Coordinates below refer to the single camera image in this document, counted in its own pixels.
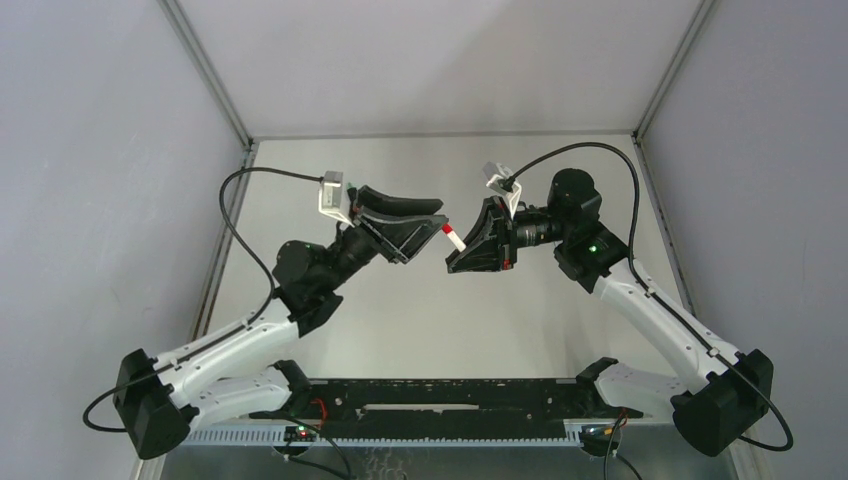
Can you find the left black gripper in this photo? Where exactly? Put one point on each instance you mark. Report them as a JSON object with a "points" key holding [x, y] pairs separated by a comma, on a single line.
{"points": [[369, 234]]}

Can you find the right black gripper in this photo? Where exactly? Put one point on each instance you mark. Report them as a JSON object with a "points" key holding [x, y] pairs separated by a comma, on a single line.
{"points": [[502, 234]]}

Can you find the white marker red end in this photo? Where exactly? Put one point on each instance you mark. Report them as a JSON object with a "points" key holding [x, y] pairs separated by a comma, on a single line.
{"points": [[457, 242]]}

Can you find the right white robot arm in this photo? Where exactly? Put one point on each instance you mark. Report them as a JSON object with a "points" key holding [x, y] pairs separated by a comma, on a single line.
{"points": [[649, 305]]}

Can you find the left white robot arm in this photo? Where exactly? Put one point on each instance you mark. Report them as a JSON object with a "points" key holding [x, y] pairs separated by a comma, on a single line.
{"points": [[238, 331]]}

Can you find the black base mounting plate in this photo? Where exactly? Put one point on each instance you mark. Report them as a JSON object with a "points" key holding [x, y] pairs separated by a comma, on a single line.
{"points": [[525, 412]]}

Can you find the right controller board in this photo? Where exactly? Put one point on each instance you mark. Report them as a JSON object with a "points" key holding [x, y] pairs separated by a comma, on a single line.
{"points": [[598, 435]]}

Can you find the controller board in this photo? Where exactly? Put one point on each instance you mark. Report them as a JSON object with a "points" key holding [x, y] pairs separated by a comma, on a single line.
{"points": [[299, 434], [598, 435]]}

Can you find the left controller board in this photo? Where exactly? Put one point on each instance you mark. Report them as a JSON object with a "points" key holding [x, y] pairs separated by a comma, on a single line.
{"points": [[299, 434]]}

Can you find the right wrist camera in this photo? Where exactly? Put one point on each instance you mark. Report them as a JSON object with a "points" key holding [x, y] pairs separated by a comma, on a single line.
{"points": [[500, 179]]}

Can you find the aluminium frame rail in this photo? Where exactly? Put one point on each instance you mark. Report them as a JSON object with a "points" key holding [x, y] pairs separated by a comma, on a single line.
{"points": [[462, 411]]}

